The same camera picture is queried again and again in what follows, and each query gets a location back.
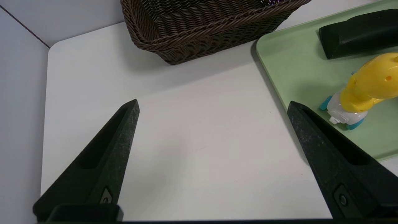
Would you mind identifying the black soft pouch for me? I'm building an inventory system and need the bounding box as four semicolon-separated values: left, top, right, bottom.
319;9;398;59

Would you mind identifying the yellow duck toy car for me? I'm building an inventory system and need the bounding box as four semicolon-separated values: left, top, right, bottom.
319;52;398;130

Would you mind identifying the dark brown wicker basket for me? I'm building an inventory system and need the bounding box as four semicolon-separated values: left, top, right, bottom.
120;0;312;65

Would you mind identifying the light green plastic tray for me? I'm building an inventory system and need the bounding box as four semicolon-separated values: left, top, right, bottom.
256;0;398;161

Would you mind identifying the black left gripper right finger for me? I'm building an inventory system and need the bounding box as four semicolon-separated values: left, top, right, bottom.
286;101;398;220

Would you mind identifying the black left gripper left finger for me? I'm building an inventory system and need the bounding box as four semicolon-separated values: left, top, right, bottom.
32;99;140;219

